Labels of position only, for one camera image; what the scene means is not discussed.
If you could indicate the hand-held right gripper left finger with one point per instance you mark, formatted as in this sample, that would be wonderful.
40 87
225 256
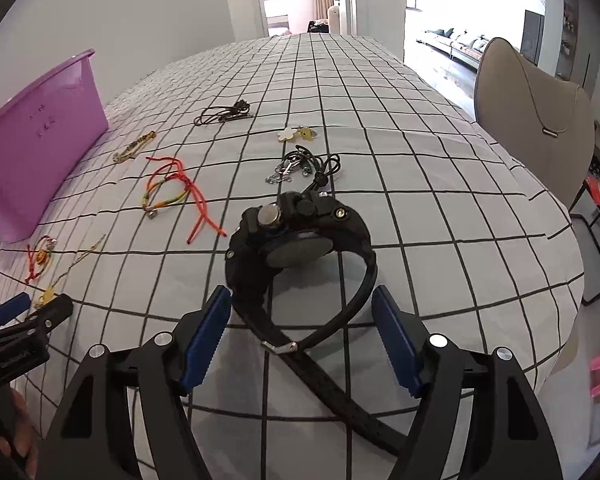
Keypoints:
205 340

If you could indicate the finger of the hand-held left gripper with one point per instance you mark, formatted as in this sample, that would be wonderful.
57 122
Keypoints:
55 310
11 306

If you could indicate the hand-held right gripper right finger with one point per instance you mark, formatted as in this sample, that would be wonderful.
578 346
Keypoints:
397 340

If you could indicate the black wrist watch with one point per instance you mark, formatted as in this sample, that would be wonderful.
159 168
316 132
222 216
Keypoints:
300 220

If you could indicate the pink plastic basin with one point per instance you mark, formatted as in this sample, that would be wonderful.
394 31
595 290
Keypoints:
35 150

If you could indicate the person's left hand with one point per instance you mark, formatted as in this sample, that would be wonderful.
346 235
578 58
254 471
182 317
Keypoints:
22 430

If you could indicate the white flower pendant charm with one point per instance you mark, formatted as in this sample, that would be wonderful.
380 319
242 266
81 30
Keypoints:
286 134

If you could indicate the white checked tablecloth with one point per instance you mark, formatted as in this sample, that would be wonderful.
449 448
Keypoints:
380 110

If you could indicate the beige chair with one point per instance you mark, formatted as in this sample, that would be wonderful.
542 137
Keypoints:
530 110

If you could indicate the light sofa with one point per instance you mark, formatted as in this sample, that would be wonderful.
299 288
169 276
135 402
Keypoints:
460 42

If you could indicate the white cylinder appliance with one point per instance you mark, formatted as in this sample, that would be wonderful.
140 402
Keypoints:
334 20

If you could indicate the black metal chair frame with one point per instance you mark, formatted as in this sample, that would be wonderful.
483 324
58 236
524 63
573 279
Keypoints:
580 216

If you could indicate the dark wall television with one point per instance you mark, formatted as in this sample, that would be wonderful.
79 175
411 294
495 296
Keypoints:
532 35

